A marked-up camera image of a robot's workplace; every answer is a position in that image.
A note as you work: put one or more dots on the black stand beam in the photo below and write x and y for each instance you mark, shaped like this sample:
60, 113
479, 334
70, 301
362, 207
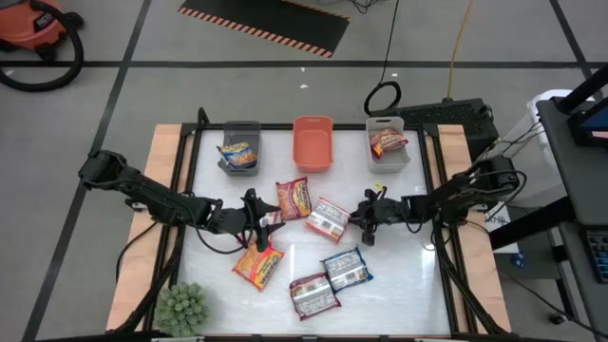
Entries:
582, 88

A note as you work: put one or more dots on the orange shop vacuum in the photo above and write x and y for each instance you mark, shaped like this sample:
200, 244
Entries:
28, 24

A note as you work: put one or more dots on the white waste bin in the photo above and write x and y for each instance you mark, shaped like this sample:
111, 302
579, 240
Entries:
546, 97

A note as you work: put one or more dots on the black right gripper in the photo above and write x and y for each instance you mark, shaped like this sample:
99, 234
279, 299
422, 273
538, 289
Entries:
387, 211

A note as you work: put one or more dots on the dark grey plastic bin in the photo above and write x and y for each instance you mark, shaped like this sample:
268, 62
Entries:
240, 133

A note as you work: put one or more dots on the black metal table frame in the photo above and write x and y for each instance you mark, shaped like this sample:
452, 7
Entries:
280, 127

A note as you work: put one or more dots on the black computer case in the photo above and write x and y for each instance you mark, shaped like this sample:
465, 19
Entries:
442, 119

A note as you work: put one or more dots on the white paper sheet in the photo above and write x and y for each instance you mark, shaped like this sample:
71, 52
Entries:
501, 228

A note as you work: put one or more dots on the light grey plastic bin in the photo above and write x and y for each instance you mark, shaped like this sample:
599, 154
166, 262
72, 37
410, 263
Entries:
387, 164

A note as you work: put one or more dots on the grey side desk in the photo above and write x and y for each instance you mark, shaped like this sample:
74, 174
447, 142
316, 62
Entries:
575, 176

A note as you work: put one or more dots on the red vacuum cleaner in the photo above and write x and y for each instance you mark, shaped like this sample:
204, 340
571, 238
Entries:
78, 52

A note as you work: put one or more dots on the black keyboard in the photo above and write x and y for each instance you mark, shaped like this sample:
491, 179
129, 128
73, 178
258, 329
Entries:
599, 254

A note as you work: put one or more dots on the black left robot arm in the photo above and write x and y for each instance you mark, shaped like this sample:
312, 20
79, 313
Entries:
152, 199

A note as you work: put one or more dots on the roast beef Maruchan ramen packet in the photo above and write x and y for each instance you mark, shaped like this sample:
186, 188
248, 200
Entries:
313, 297
327, 219
387, 141

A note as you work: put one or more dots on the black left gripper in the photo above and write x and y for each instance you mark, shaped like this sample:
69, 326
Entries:
233, 221

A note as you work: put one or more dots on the wooden side board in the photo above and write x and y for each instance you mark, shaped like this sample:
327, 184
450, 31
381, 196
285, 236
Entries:
456, 147
159, 157

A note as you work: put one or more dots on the black monitor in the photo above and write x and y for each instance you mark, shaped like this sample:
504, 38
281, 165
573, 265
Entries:
591, 126

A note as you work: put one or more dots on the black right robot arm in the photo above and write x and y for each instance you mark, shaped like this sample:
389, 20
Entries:
456, 195

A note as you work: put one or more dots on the black hazard-striped floor mat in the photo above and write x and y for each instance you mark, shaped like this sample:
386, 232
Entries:
271, 21

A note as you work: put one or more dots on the green artificial succulent plant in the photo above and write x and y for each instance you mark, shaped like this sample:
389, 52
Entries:
181, 309

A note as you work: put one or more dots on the blue Maruchan ramen packet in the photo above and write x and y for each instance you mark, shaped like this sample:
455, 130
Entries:
347, 270
240, 156

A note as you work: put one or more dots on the orange plastic bin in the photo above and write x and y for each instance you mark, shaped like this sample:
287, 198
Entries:
313, 145

